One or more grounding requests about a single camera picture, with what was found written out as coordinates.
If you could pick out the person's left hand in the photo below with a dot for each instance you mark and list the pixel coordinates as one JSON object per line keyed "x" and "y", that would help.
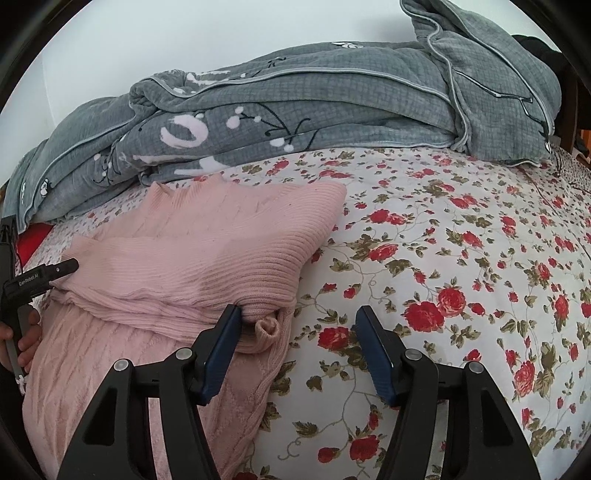
{"x": 28, "y": 325}

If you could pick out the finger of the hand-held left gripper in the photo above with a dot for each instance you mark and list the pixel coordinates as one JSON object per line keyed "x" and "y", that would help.
{"x": 44, "y": 277}

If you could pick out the red cloth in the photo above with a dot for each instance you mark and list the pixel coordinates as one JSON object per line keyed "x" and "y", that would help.
{"x": 30, "y": 244}

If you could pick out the pink knitted sweater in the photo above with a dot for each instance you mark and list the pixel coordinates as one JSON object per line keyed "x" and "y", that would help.
{"x": 184, "y": 258}

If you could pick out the grey quilted blanket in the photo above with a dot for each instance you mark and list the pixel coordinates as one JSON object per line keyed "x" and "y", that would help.
{"x": 323, "y": 101}

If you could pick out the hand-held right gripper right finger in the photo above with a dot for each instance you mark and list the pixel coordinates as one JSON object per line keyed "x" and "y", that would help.
{"x": 373, "y": 355}

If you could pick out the wooden bed frame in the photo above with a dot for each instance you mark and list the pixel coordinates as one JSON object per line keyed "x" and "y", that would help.
{"x": 575, "y": 115}

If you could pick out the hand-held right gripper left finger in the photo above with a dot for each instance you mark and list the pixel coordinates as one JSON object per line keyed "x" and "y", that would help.
{"x": 225, "y": 351}

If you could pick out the floral bed sheet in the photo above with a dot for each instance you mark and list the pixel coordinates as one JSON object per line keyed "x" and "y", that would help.
{"x": 461, "y": 277}

